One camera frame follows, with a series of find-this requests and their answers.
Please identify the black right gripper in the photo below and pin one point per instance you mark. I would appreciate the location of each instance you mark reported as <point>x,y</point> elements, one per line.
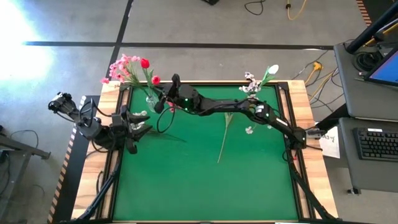
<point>183,95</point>

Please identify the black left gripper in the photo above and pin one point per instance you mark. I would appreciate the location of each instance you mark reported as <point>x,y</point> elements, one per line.
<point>119,130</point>

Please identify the pink flower spray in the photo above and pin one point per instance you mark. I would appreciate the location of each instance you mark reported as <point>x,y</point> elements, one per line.
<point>170,104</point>
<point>119,67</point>

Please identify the red tulip with green stem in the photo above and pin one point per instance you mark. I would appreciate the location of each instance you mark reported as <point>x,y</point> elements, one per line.
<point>155,80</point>
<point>144,63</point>

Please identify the white tulip with green stem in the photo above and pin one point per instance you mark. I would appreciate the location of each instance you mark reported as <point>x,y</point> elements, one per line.
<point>228,119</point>
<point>273,69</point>

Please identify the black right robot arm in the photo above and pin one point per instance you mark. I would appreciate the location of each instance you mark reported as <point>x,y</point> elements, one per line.
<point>236,105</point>

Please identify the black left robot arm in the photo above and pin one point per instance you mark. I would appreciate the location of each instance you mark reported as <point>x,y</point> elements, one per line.
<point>90,129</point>

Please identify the clear glass vase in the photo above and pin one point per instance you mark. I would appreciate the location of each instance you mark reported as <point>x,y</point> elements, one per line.
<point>152,102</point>

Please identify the black mat with striped edge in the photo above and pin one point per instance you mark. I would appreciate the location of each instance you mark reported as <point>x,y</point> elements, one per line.
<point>363,12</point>
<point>71,174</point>

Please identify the loose white blossom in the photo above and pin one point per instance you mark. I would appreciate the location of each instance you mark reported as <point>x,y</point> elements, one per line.
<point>248,130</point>

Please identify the green table mat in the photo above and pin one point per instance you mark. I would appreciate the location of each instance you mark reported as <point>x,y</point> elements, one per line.
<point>202,186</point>

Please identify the dark floor object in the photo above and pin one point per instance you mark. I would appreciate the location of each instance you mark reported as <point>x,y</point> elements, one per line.
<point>211,2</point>

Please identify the grey metal cart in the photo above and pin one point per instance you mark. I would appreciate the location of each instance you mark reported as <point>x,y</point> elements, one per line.
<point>28,149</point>

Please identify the white paper sheet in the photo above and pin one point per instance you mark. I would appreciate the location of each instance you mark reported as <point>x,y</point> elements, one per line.
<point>331,146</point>

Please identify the grey monitor desk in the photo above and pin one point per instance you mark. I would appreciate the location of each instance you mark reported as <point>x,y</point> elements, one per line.
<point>367,102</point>

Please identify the desk caster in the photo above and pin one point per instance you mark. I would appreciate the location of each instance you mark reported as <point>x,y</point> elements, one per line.
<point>353,190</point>

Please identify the black diagonal pole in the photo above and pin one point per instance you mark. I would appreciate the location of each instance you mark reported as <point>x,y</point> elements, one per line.
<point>370,31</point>

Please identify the black computer keyboard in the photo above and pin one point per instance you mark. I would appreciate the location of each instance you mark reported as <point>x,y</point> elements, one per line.
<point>376,144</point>

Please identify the blue computer screen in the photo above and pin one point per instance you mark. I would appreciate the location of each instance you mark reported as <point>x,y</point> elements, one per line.
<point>387,70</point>

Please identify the grey keyboard desk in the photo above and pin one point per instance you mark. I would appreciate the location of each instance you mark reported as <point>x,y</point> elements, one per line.
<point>373,177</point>

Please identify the black table frame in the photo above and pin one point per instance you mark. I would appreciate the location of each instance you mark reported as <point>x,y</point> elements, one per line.
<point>217,84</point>

